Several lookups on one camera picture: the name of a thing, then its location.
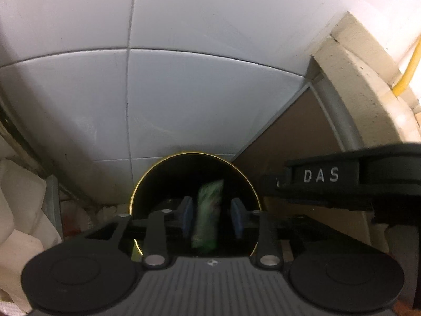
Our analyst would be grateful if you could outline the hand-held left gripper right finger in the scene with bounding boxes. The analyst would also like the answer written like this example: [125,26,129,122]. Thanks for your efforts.
[230,198,343,268]

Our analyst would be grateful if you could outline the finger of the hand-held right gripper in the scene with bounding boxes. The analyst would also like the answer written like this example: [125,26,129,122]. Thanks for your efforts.
[261,169,293,200]

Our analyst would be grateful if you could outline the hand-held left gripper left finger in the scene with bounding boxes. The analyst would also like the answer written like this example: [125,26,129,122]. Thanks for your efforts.
[77,197,195,268]

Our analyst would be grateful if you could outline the green snack packet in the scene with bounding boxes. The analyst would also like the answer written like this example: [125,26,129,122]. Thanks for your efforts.
[191,179,226,249]

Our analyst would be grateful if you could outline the black bin with gold rim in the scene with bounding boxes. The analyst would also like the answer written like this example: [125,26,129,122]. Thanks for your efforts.
[130,153,263,257]

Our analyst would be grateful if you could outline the brown cabinet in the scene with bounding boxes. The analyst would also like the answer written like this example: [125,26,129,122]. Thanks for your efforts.
[233,84,369,224]

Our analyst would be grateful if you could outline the yellow pipe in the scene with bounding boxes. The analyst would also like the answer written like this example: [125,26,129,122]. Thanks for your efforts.
[393,43,421,97]

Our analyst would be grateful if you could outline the red and white plastic bag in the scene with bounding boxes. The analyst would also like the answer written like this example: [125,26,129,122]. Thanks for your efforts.
[62,197,116,238]

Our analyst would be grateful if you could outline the white crumpled plastic bags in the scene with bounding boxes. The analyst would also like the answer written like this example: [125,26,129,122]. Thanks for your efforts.
[0,158,63,315]

